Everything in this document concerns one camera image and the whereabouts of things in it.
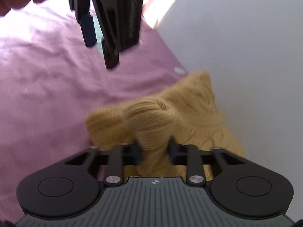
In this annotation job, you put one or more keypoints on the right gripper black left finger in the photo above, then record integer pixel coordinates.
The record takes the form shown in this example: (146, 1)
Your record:
(71, 186)

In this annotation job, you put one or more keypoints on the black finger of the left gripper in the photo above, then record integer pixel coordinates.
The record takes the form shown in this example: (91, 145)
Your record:
(86, 23)
(110, 53)

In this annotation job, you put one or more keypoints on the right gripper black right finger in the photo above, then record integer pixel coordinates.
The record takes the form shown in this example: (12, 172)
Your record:
(237, 185)

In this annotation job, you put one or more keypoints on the mustard cable-knit sweater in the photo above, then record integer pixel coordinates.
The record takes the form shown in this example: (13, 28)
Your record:
(186, 111)

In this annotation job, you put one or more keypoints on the pink floral bed sheet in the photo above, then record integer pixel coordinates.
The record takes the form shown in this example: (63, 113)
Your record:
(50, 81)

